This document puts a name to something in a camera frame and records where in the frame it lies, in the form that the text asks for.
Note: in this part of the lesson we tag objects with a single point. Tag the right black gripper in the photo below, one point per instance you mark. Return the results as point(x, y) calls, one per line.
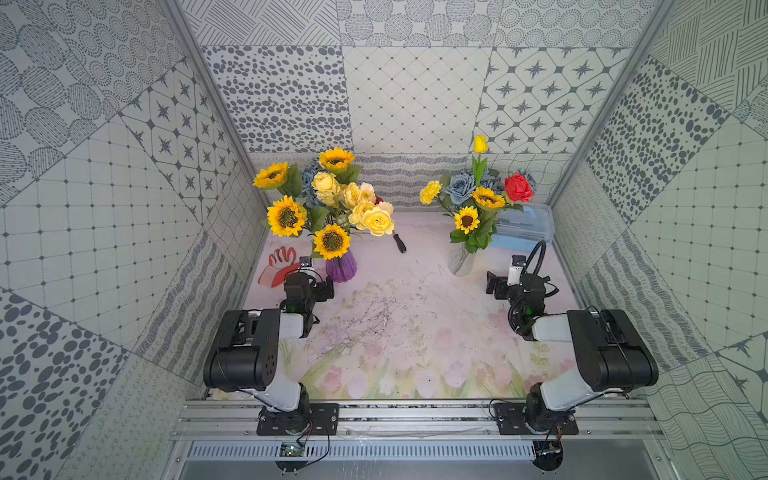
point(498, 285)

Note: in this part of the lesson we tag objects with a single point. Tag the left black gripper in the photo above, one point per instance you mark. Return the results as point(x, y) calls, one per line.
point(298, 282)

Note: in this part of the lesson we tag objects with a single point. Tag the yellow carnation flower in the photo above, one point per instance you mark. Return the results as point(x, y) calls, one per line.
point(433, 194)

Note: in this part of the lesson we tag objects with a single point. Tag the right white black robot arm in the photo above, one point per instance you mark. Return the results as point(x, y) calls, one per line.
point(610, 355)

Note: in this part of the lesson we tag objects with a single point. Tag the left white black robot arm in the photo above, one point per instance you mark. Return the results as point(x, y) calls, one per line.
point(244, 355)

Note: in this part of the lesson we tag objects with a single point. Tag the purple ribbed vase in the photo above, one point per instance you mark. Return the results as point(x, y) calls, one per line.
point(341, 269)

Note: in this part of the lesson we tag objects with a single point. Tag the clear glass vase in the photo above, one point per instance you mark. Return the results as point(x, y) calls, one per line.
point(460, 260)

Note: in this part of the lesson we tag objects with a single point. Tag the left bouquet yellow flowers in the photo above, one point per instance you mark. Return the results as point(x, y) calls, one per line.
point(326, 201)

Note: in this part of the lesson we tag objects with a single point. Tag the red white hand-shaped tool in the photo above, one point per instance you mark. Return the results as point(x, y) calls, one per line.
point(280, 263)

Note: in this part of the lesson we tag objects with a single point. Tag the blue plastic storage box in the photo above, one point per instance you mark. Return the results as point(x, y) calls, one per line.
point(522, 230)

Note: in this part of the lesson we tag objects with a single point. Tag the red rose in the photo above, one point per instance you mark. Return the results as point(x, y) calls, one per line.
point(518, 188)

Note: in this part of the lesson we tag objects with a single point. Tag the blue grey roses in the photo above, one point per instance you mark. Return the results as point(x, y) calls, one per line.
point(463, 184)

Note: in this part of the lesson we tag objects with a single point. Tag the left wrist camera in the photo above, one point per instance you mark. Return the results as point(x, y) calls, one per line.
point(305, 263)

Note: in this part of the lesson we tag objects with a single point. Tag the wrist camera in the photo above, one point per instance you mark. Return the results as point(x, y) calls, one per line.
point(305, 263)
point(516, 268)

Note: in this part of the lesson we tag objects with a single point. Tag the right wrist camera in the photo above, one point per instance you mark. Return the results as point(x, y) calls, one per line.
point(516, 268)

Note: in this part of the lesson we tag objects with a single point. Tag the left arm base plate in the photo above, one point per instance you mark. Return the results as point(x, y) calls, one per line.
point(297, 418)

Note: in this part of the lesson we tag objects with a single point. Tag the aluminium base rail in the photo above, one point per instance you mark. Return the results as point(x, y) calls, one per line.
point(602, 419)

